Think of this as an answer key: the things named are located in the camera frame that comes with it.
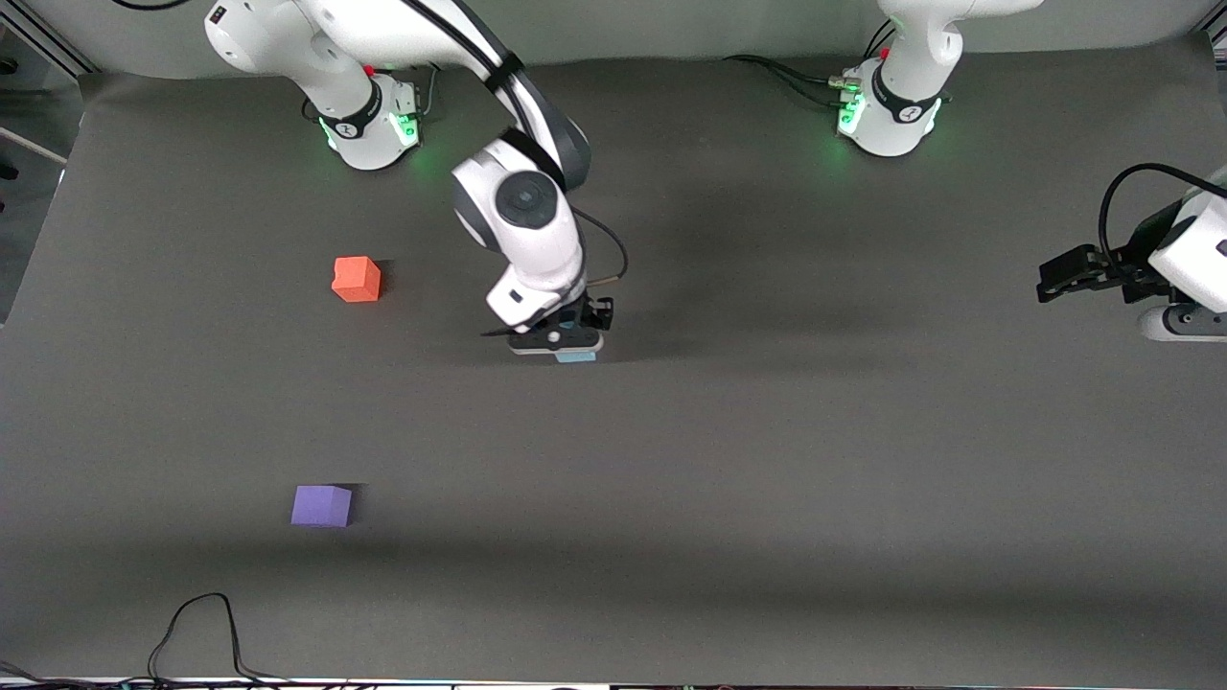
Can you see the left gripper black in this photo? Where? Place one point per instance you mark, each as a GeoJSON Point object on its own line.
{"type": "Point", "coordinates": [1123, 268]}

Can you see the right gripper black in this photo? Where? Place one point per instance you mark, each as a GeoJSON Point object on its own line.
{"type": "Point", "coordinates": [587, 314]}

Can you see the light blue block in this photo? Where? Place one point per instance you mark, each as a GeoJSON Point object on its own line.
{"type": "Point", "coordinates": [577, 356]}

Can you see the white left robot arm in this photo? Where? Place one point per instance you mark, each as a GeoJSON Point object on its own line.
{"type": "Point", "coordinates": [901, 105]}

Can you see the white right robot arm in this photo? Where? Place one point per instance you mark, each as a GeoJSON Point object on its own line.
{"type": "Point", "coordinates": [522, 230]}

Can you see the orange cube block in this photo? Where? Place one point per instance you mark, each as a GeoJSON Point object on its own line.
{"type": "Point", "coordinates": [357, 280]}

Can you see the purple cube block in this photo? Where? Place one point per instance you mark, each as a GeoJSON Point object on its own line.
{"type": "Point", "coordinates": [321, 506]}

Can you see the dark gray table mat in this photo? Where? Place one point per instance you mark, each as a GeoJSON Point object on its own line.
{"type": "Point", "coordinates": [767, 460]}

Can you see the aluminium frame profile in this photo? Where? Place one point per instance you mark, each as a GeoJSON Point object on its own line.
{"type": "Point", "coordinates": [48, 43]}

